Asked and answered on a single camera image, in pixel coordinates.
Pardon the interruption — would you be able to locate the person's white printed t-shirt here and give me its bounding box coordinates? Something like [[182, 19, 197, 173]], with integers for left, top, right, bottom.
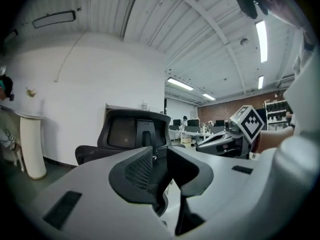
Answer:
[[283, 28, 320, 150]]

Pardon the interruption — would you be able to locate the white air conditioner unit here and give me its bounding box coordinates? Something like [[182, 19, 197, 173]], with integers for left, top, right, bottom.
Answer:
[[277, 76, 296, 89]]

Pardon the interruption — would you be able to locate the person's right forearm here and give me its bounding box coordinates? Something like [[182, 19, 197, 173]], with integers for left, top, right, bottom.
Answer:
[[257, 126, 295, 155]]

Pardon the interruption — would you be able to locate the dried flower sprig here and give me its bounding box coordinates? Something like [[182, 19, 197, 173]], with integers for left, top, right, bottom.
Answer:
[[25, 86, 38, 99]]

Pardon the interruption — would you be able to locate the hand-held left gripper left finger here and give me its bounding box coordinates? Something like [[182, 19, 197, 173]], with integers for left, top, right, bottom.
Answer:
[[31, 145, 177, 240]]

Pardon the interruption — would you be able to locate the row of white office desks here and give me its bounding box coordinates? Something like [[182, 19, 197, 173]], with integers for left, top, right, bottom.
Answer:
[[168, 125, 226, 146]]

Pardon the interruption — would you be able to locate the black office chair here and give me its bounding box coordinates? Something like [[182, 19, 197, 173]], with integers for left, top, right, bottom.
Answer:
[[74, 108, 186, 170]]

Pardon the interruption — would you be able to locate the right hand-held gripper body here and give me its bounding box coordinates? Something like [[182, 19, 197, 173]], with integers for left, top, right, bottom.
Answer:
[[224, 105, 266, 160]]

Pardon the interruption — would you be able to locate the white ribbed pedestal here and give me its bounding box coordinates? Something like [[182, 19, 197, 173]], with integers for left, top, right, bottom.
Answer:
[[19, 114, 48, 180]]

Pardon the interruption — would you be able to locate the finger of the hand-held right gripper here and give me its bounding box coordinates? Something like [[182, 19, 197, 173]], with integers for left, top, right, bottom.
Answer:
[[195, 130, 230, 157]]

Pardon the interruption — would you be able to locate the white shelf rack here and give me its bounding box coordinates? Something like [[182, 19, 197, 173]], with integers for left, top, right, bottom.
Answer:
[[263, 100, 295, 132]]

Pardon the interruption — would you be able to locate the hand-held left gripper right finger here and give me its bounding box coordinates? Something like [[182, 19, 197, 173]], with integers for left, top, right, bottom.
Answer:
[[166, 146, 276, 237]]

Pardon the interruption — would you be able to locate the black head-worn camera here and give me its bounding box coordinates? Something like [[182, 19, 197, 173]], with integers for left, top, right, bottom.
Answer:
[[231, 0, 270, 20]]

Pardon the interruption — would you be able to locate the unlit ceiling light panel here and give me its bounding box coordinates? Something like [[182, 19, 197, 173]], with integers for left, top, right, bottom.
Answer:
[[32, 10, 77, 30]]

